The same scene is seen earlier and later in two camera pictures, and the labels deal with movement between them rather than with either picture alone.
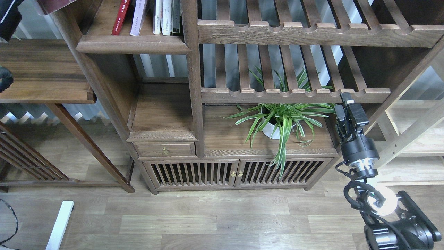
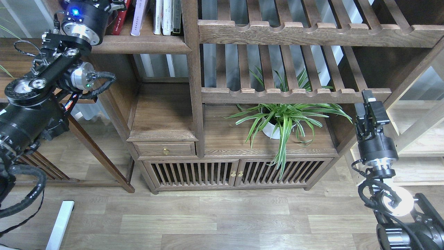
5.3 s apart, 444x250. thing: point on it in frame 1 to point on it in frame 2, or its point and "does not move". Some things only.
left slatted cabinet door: x=193 y=173 does not move
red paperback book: x=120 y=17 does not move
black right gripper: x=355 y=146 to x=377 y=150
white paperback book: x=141 y=7 does not move
